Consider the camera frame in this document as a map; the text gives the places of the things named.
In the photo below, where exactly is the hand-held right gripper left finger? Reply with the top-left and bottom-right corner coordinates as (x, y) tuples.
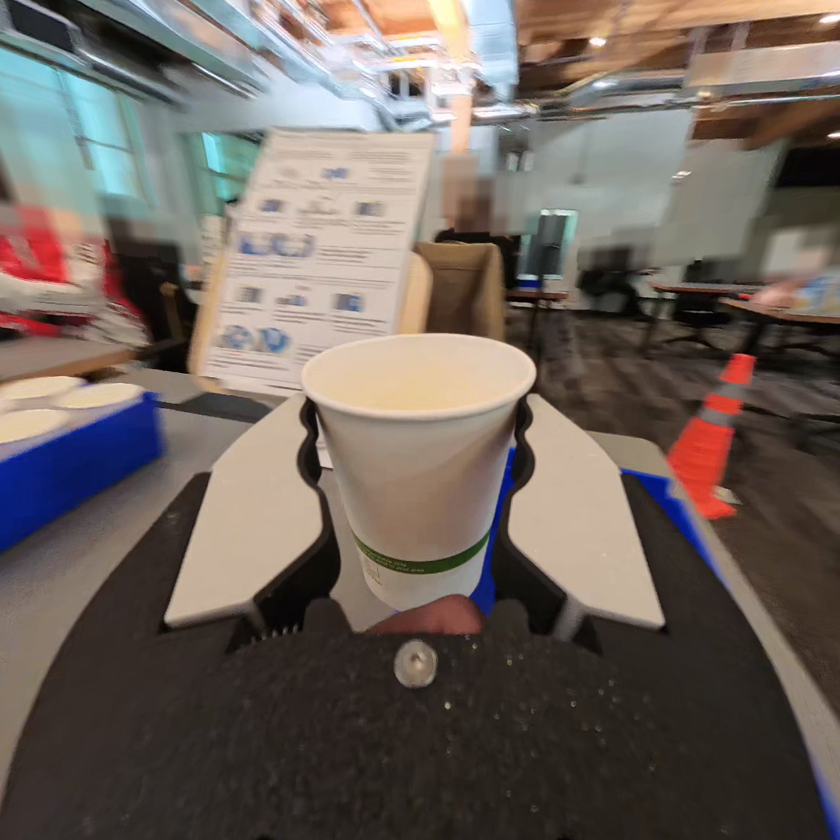
(164, 394), (342, 639)

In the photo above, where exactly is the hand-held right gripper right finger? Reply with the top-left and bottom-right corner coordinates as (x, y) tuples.
(492, 394), (667, 641)

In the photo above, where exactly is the blue plastic bin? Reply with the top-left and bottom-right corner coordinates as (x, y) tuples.
(0, 392), (165, 553)
(469, 453), (840, 828)

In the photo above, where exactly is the person's right hand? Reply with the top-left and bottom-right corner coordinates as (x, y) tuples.
(366, 594), (488, 635)

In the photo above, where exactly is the orange traffic cone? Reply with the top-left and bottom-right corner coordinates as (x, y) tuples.
(666, 354), (757, 521)

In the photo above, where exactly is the wood-edged table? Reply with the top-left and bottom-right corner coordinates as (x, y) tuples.
(0, 338), (144, 383)

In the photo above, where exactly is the tan cloth cover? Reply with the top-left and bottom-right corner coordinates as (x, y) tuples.
(413, 241), (508, 343)

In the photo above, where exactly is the printed instruction sheet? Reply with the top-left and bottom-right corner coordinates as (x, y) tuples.
(200, 128), (437, 395)

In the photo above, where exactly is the long wood-top desk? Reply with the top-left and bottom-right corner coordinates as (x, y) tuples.
(646, 281), (840, 358)

